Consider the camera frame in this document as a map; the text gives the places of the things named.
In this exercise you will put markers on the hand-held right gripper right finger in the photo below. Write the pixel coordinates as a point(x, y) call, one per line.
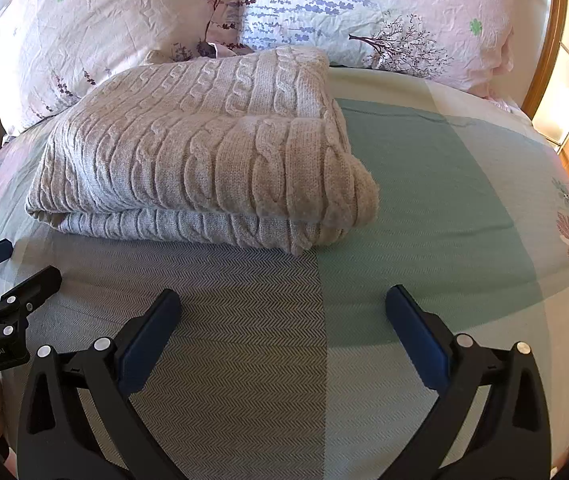
point(422, 340)

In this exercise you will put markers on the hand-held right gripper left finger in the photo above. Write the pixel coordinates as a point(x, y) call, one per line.
point(147, 340)

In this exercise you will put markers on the green grey patterned bedsheet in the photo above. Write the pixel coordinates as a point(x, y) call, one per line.
point(414, 220)

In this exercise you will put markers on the pink floral pillow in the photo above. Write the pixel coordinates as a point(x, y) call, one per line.
point(99, 30)

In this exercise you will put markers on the wooden headboard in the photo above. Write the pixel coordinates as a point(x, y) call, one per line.
point(546, 45)

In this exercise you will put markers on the pink pillow with tree print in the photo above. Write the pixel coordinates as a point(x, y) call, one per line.
point(364, 10)

